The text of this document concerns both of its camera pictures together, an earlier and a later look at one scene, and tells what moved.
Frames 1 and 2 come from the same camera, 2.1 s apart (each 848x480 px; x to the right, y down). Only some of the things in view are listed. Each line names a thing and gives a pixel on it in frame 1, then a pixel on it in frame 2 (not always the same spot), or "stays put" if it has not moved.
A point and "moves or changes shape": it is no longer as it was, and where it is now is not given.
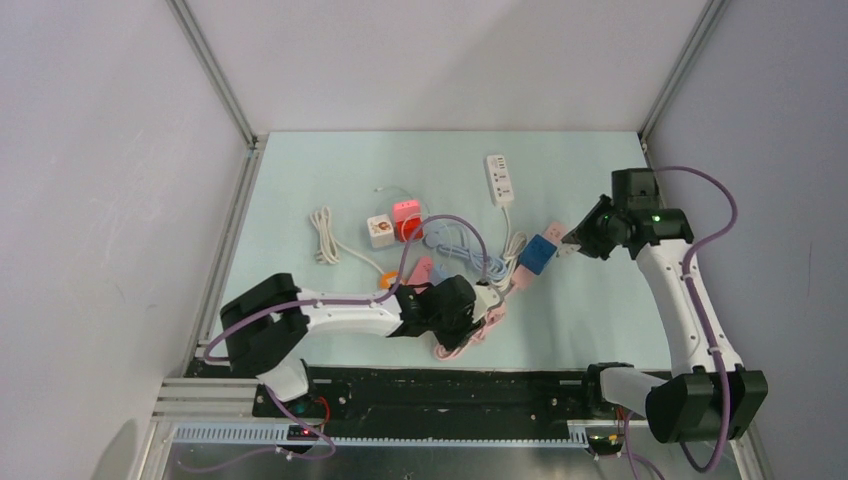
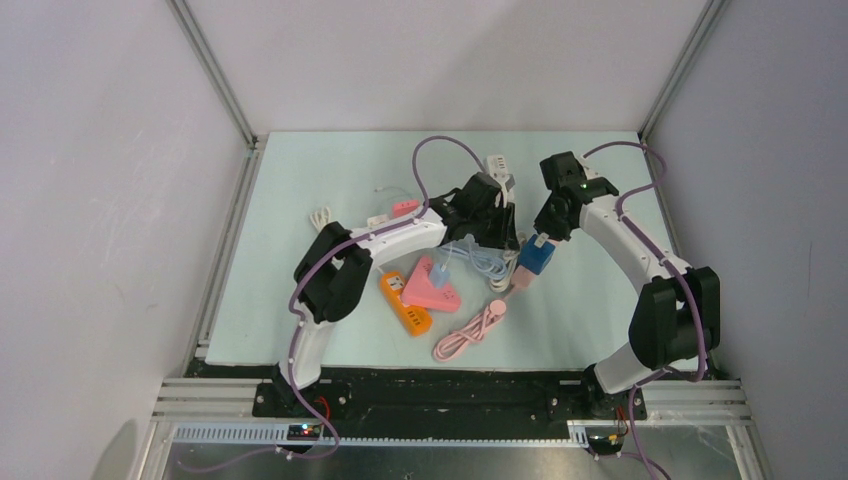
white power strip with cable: x=502 y=195 stays put
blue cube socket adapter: x=537 y=254 stays put
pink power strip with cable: x=520 y=280 stays put
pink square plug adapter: x=406 y=209 stays put
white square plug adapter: x=569 y=248 to x=541 y=239
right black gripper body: x=604 y=240 to x=547 y=221
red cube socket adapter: x=410 y=229 moves or changes shape
